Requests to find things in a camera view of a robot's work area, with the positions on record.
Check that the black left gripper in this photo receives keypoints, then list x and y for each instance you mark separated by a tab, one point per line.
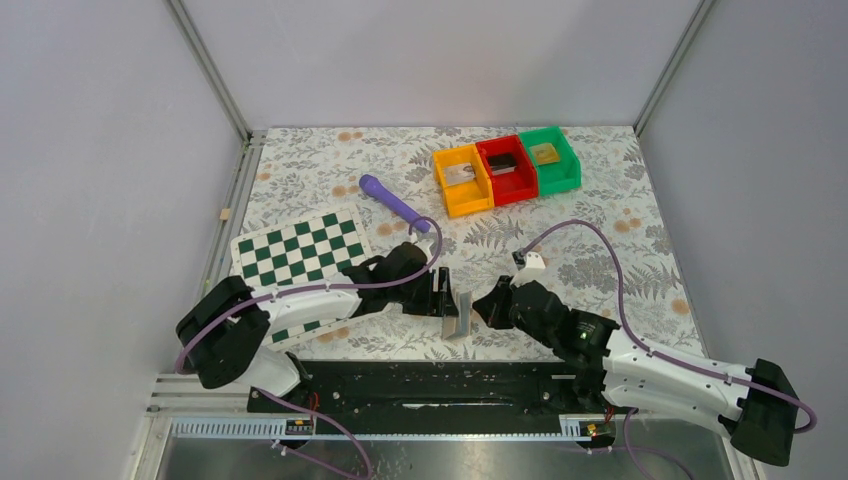
436	295

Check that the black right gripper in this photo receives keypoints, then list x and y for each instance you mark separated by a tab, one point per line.
497	302

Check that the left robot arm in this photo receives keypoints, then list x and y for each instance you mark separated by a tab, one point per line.
223	335

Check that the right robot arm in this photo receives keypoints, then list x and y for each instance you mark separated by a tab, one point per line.
753	407

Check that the silver card in yellow bin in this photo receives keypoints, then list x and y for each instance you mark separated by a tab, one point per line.
458	174

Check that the black card in red bin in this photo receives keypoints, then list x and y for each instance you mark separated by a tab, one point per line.
501	164

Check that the gold card in green bin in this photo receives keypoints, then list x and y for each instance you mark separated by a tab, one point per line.
545	153

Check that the purple toy microphone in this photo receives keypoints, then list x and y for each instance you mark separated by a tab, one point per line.
372	187

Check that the yellow plastic bin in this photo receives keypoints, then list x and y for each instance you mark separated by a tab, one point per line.
468	198

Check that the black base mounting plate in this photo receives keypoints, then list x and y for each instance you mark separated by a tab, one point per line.
445	391

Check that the green white chessboard mat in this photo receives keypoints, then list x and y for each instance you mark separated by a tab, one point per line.
300	250

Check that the floral patterned table mat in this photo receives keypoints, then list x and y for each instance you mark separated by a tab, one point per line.
602	248

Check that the red plastic bin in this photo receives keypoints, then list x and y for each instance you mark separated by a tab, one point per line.
512	175

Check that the green plastic bin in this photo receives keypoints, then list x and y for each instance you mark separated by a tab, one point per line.
557	166

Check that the white slotted cable duct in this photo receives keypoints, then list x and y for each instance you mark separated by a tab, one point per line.
557	427

